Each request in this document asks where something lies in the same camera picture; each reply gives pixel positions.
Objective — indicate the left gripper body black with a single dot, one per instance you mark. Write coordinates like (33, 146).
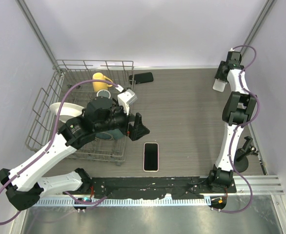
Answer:
(132, 128)

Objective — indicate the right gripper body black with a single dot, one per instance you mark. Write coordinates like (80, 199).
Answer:
(218, 74)

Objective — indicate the black case phone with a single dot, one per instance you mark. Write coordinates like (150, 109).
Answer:
(141, 78)

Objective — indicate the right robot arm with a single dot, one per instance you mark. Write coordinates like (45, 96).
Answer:
(236, 115)

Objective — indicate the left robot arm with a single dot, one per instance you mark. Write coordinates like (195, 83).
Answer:
(26, 184)

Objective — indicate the pink case phone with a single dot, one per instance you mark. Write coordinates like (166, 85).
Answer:
(151, 157)

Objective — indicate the white phone stand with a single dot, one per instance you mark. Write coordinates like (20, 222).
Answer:
(219, 85)

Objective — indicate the black clamp phone stand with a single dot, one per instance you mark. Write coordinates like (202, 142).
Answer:
(240, 160)

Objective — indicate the dark teal cup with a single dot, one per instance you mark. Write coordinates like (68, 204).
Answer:
(103, 93)

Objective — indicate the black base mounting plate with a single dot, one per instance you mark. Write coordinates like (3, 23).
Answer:
(150, 188)

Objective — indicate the yellow mug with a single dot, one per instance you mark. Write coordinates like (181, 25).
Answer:
(103, 84)

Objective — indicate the white plate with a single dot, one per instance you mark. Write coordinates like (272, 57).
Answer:
(68, 110)

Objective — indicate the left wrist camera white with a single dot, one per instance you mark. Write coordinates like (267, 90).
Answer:
(125, 99)

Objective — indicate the white slotted cable duct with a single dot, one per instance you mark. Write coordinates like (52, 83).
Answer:
(63, 201)

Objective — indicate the aluminium rail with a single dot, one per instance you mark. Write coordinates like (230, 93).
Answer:
(260, 184)

